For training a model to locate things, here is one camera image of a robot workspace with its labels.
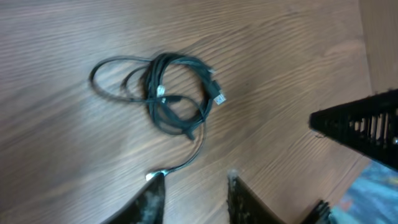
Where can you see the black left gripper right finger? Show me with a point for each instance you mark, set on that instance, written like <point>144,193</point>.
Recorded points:
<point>244,206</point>

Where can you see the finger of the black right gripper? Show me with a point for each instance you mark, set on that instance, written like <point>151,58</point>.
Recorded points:
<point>319,215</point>
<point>367,126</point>

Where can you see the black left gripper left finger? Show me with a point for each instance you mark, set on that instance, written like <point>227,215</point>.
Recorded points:
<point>146,207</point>

